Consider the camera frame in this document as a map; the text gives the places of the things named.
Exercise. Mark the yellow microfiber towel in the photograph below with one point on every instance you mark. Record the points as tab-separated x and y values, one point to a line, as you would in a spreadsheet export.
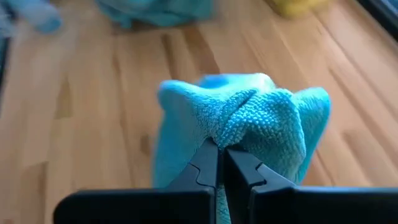
295	6

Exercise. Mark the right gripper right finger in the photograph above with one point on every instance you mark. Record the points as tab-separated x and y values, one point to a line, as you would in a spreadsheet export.
280	205

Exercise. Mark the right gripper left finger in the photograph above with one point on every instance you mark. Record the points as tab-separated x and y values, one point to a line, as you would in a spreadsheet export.
192	202

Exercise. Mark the teal microfiber towel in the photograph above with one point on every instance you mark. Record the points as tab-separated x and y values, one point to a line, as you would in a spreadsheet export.
155	12
248	124

